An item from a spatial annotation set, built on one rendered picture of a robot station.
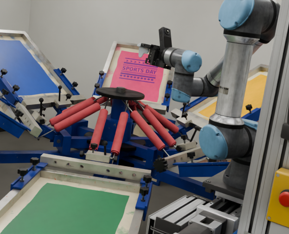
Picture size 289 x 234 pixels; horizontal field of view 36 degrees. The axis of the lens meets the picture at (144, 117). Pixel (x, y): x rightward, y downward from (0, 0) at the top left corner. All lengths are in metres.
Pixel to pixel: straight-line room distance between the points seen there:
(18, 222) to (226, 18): 1.09
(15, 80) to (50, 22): 2.95
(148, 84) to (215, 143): 2.28
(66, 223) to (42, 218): 0.10
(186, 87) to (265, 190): 0.59
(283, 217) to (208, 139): 0.41
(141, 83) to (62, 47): 2.50
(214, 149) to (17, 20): 5.16
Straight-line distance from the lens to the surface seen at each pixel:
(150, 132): 2.60
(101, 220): 1.89
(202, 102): 3.40
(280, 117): 1.18
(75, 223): 1.85
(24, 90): 3.26
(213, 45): 4.69
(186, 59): 1.62
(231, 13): 1.42
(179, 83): 1.65
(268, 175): 1.21
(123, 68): 3.83
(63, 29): 6.01
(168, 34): 1.80
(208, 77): 1.71
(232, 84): 1.44
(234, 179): 1.59
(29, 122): 2.51
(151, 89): 3.63
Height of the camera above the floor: 1.79
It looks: 12 degrees down
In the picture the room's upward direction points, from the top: 8 degrees clockwise
